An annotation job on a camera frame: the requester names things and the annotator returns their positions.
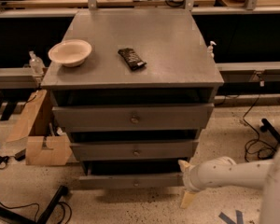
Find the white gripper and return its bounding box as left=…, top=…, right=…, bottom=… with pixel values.
left=178, top=160, right=203, bottom=209

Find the grey bottom drawer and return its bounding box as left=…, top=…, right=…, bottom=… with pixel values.
left=79, top=159, right=183, bottom=189

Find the grey drawer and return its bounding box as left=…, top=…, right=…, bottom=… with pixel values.
left=52, top=104, right=214, bottom=133
left=71, top=140, right=198, bottom=161
left=79, top=159, right=183, bottom=189

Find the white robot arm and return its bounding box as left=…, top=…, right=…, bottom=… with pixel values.
left=178, top=148, right=280, bottom=224

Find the grey middle drawer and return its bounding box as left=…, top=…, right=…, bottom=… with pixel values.
left=71, top=140, right=198, bottom=161

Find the grey drawer cabinet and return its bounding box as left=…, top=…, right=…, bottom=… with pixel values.
left=40, top=8, right=225, bottom=176

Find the grey top drawer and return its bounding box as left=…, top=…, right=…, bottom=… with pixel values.
left=52, top=104, right=214, bottom=133

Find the black stand leg right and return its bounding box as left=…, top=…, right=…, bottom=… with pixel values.
left=260, top=119, right=280, bottom=144

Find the black stand leg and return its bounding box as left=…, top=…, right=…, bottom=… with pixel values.
left=260, top=119, right=280, bottom=144
left=0, top=186, right=69, bottom=224

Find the black snack bar wrapper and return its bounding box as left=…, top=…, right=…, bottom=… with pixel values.
left=118, top=48, right=147, bottom=71

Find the white pump bottle right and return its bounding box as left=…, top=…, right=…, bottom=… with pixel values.
left=207, top=41, right=217, bottom=58

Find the brown cardboard box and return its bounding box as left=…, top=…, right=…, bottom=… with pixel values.
left=7, top=90, right=72, bottom=166

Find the black power adapter left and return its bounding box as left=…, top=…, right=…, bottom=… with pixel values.
left=15, top=149, right=26, bottom=161

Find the white bowl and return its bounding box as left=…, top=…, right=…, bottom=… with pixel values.
left=49, top=39, right=92, bottom=67

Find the clear sanitizer bottle left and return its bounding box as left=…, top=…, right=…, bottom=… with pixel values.
left=29, top=51, right=45, bottom=75

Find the black stand leg left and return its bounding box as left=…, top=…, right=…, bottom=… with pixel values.
left=0, top=186, right=69, bottom=224

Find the black cable on floor right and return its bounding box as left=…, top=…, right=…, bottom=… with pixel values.
left=242, top=93, right=279, bottom=163

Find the black cable on floor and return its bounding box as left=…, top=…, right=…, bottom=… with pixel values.
left=242, top=93, right=279, bottom=163
left=0, top=189, right=73, bottom=224

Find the black cable on floor left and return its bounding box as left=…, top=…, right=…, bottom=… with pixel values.
left=0, top=189, right=73, bottom=224

